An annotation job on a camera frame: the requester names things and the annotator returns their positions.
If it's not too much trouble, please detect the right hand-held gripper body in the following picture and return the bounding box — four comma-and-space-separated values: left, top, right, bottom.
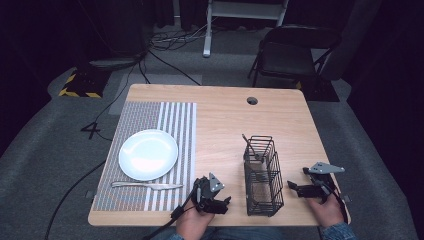
307, 161, 346, 203

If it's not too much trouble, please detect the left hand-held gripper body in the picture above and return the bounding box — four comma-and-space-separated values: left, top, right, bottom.
191, 172, 225, 214

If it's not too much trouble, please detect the person's left hand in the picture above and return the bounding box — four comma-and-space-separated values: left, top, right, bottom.
175, 202, 215, 240

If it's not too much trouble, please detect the person's right hand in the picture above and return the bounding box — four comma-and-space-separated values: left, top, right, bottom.
305, 193, 345, 228

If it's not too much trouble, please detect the silver table knife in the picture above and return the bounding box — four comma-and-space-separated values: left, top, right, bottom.
111, 180, 185, 191

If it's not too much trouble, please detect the dark metal utensil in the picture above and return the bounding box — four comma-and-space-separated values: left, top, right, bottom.
241, 133, 265, 162

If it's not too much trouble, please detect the white round plate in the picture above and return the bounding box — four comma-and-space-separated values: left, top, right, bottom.
118, 128, 180, 182

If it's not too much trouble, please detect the grey striped placemat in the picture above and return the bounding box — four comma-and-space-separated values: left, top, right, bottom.
92, 101, 198, 212

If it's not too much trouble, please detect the black folding chair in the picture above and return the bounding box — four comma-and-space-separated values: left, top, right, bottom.
247, 24, 343, 90

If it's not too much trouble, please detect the white metal stand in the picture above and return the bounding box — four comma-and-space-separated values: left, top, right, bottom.
202, 0, 290, 59

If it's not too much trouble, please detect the black yellow striped base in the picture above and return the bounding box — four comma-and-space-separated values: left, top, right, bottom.
58, 67, 112, 99

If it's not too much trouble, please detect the left hand-held gripper cable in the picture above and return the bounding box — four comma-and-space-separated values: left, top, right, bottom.
142, 185, 201, 240

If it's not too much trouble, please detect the hand-held gripper cable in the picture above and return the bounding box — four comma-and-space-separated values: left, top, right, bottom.
142, 185, 201, 240
328, 184, 350, 225

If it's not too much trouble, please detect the right hand-held gripper cable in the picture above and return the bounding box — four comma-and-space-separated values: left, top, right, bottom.
328, 184, 350, 225

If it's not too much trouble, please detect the black wire cutlery basket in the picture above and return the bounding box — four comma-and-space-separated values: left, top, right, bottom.
242, 134, 285, 217

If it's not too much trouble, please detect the black floor cable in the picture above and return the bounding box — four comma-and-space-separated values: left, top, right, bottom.
44, 160, 107, 240

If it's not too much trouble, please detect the bundle of floor cables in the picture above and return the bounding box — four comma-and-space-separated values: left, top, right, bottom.
134, 16, 221, 86

